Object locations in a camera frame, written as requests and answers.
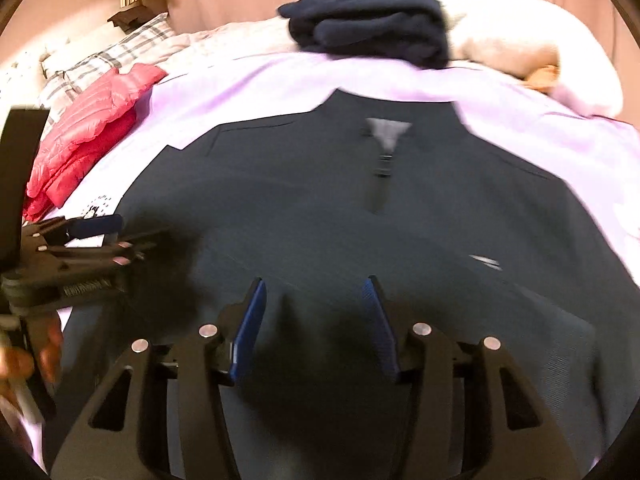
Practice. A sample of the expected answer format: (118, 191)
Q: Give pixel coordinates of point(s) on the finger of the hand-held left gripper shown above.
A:
(125, 252)
(95, 226)

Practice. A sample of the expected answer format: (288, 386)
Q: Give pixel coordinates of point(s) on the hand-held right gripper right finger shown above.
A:
(381, 330)

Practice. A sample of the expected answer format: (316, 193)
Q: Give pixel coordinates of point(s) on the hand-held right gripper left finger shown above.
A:
(249, 327)

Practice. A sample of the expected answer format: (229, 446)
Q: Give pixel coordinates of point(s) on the dark teal zip jacket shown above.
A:
(310, 200)

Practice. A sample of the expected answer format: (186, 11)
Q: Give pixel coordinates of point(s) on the person's left hand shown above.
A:
(51, 350)

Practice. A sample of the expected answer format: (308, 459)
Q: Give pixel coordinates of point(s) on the red puffer jacket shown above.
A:
(85, 135)

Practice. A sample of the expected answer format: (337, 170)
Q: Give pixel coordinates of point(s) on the grey plaid pillow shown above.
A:
(100, 67)

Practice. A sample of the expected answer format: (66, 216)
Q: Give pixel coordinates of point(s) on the white pillow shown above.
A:
(75, 45)

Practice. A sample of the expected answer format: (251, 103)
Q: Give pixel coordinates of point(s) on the dark brown furniture piece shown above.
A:
(132, 19)

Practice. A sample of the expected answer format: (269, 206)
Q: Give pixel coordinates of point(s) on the purple floral bedsheet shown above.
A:
(250, 90)

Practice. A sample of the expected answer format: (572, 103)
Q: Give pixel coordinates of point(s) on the beige checked quilt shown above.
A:
(225, 42)

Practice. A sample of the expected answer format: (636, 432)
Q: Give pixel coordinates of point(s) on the navy folded garment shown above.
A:
(370, 25)

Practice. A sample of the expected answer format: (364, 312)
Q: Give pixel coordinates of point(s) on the white plush toy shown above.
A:
(510, 25)

